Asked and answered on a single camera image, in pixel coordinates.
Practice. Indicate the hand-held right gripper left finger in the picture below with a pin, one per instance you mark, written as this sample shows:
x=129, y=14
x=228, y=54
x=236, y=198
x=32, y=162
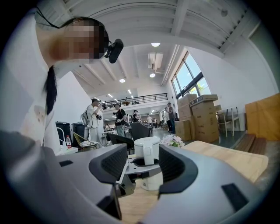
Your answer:
x=65, y=186

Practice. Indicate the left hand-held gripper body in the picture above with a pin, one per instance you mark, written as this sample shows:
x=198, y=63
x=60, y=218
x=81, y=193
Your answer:
x=125, y=186

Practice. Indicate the person's head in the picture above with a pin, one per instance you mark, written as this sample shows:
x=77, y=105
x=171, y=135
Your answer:
x=76, y=41

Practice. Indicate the stack of cardboard boxes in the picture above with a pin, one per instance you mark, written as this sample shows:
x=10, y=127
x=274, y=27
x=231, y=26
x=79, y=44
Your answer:
x=197, y=118

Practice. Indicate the pink artificial flowers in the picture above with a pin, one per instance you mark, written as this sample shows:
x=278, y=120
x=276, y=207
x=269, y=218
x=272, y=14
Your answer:
x=172, y=141

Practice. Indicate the person's white sweatshirt torso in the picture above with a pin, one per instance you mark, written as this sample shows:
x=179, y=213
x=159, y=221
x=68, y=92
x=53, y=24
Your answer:
x=22, y=92

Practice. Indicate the black head-worn camera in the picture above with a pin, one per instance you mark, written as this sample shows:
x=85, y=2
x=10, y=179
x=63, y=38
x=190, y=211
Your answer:
x=114, y=51

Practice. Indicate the black balcony railing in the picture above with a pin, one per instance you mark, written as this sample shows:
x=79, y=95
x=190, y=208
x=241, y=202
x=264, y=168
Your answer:
x=140, y=99

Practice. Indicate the white frame chair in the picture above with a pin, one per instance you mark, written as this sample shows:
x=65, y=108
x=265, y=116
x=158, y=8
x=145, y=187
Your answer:
x=227, y=120

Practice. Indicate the red label plastic bottle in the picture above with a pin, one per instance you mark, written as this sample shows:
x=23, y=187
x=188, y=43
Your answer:
x=68, y=143

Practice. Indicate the white side table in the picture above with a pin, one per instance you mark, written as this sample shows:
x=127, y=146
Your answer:
x=67, y=150

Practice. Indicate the large window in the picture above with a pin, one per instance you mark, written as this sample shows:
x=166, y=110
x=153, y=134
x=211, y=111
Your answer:
x=190, y=76

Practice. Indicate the ceiling air conditioner unit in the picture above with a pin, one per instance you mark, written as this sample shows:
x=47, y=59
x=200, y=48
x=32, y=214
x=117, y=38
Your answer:
x=155, y=61

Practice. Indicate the round ceiling light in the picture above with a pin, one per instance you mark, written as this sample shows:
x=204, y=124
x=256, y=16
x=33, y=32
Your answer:
x=152, y=75
x=122, y=80
x=155, y=44

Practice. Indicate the black bin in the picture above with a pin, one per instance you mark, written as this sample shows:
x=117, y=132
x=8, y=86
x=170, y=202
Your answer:
x=63, y=129

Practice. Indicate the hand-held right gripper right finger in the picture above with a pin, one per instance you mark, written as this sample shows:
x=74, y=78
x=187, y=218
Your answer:
x=207, y=197

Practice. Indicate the wooden pallet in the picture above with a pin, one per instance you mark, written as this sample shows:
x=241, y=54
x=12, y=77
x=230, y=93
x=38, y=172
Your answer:
x=249, y=143

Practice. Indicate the yellow board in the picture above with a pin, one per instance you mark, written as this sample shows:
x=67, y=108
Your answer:
x=262, y=118

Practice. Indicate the white electric kettle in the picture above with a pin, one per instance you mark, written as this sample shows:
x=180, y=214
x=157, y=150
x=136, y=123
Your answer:
x=140, y=148

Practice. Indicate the dark upholstered chair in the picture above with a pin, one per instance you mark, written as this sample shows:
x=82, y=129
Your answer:
x=141, y=129
x=120, y=140

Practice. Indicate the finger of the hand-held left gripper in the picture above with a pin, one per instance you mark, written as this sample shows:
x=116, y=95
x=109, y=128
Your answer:
x=131, y=162
x=142, y=170

